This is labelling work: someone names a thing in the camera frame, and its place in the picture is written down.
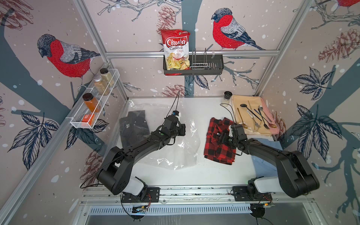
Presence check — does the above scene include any red black plaid cloth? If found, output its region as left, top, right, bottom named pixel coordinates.
left=203, top=118, right=236, bottom=165

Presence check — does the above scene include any clear plastic vacuum bag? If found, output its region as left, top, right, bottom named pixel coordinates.
left=119, top=98, right=200, bottom=170

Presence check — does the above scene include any dark grey striped shirt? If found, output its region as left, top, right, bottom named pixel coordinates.
left=119, top=110, right=150, bottom=148

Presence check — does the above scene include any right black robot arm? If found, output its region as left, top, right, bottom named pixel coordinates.
left=216, top=124, right=320, bottom=199

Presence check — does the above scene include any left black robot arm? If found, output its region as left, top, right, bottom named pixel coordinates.
left=95, top=115, right=186, bottom=199

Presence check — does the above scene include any folded blue cloth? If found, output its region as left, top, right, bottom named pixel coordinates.
left=251, top=138, right=283, bottom=177

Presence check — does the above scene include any Chuba cassava chips bag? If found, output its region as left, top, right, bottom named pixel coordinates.
left=160, top=30, right=190, bottom=76

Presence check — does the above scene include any gold spoon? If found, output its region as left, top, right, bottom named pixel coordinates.
left=237, top=108, right=248, bottom=128

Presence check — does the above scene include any beige cloth napkin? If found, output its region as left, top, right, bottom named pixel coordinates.
left=230, top=95, right=279, bottom=136

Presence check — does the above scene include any black ladle spoon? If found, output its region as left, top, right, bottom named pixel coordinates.
left=240, top=104, right=261, bottom=121

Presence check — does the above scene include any iridescent spoon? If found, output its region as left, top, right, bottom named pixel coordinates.
left=258, top=106, right=277, bottom=128

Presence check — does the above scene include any glass shaker black lid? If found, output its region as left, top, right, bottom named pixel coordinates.
left=221, top=91, right=233, bottom=107

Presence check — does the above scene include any spice jar silver lid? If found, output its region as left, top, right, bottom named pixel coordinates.
left=93, top=75, right=110, bottom=96

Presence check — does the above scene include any small orange box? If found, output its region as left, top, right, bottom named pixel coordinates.
left=82, top=113, right=96, bottom=126

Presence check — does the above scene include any spice jar black lid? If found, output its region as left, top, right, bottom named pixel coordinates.
left=100, top=68, right=115, bottom=87

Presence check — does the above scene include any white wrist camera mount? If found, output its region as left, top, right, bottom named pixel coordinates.
left=172, top=110, right=180, bottom=117

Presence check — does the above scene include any white handled fork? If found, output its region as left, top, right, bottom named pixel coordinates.
left=247, top=110, right=261, bottom=129

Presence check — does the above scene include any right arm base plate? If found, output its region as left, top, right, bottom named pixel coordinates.
left=231, top=186, right=272, bottom=202

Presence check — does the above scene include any black wire wall basket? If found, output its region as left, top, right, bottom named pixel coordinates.
left=163, top=49, right=224, bottom=76

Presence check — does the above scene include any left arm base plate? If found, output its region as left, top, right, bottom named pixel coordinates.
left=121, top=187, right=160, bottom=203

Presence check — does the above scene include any clear acrylic wall shelf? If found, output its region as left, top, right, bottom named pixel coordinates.
left=70, top=68, right=120, bottom=130

